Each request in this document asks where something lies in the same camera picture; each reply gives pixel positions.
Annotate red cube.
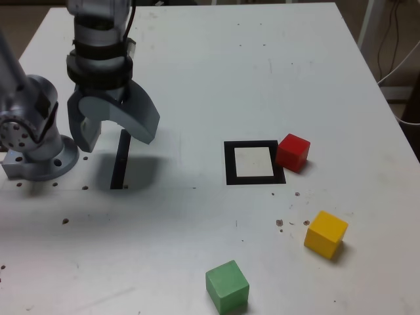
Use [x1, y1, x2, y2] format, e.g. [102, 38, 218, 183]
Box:
[274, 133, 311, 174]

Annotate black tape square outline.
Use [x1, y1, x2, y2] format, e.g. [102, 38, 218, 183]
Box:
[223, 140, 287, 186]

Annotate white frame leg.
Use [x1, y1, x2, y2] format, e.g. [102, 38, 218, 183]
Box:
[356, 0, 377, 62]

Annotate black camera cable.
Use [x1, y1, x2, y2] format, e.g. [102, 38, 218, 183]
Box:
[121, 0, 138, 42]

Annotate black tape strip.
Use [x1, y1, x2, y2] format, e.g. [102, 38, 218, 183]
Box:
[110, 129, 132, 190]

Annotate black hanging cable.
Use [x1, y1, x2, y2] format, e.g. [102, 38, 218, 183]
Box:
[376, 0, 401, 79]

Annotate yellow cube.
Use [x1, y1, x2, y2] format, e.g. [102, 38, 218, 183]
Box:
[303, 210, 349, 260]

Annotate green cube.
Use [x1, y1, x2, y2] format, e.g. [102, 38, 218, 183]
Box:
[205, 259, 250, 315]

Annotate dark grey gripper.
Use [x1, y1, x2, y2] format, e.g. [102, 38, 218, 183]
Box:
[67, 81, 161, 153]

